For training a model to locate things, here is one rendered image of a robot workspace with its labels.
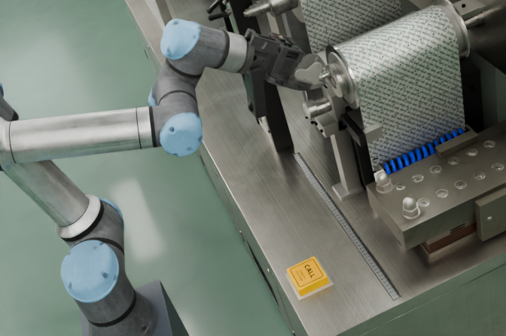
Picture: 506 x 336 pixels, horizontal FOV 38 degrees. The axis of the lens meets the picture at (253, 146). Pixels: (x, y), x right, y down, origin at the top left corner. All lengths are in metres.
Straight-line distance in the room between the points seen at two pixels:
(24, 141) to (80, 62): 3.23
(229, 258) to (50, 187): 1.52
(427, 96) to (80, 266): 0.81
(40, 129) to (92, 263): 0.35
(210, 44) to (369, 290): 0.62
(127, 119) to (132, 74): 2.92
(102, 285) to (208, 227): 1.63
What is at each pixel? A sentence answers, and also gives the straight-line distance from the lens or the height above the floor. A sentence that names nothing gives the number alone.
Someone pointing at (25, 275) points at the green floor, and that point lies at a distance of 3.37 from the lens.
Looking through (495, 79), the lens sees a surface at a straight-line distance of 1.75.
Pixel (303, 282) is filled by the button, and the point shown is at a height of 0.92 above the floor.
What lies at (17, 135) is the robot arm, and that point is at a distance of 1.34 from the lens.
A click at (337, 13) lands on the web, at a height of 1.28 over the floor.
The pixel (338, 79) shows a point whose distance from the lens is 1.53.
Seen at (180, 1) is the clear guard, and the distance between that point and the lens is 2.46.
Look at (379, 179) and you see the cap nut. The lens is 1.59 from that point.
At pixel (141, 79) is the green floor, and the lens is 4.16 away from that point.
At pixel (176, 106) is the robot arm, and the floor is 1.42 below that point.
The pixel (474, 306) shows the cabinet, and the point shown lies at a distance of 1.73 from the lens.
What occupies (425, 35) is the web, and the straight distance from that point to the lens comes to 1.57.
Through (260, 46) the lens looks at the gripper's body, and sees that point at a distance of 1.44.
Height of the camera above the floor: 2.18
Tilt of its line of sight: 39 degrees down
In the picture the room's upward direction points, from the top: 19 degrees counter-clockwise
